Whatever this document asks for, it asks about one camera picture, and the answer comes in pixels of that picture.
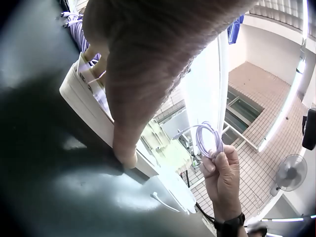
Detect person's right hand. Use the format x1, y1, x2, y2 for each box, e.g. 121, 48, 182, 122
199, 145, 242, 217

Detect person's left hand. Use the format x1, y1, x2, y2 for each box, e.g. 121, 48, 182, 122
82, 0, 260, 169

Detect person's right fingers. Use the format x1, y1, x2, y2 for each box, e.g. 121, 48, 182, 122
199, 145, 239, 180

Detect person's left thumb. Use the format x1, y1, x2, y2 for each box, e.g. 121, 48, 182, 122
106, 81, 164, 169

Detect lilac cable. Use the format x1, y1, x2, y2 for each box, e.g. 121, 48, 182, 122
173, 121, 225, 160

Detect cream cardboard box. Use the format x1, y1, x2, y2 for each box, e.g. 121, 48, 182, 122
59, 51, 159, 177

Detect stack of cream trays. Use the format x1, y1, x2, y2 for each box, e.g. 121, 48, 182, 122
140, 118, 194, 174

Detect window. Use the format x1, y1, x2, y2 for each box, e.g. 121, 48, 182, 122
223, 91, 264, 135

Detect black wrist band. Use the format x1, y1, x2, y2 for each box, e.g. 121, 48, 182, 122
213, 212, 246, 232

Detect black cable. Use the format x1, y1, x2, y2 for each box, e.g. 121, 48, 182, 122
195, 202, 216, 222

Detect white wall fan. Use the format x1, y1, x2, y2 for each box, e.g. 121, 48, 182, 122
270, 154, 308, 197

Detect pile of lilac cables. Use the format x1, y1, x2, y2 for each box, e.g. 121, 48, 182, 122
60, 11, 101, 62

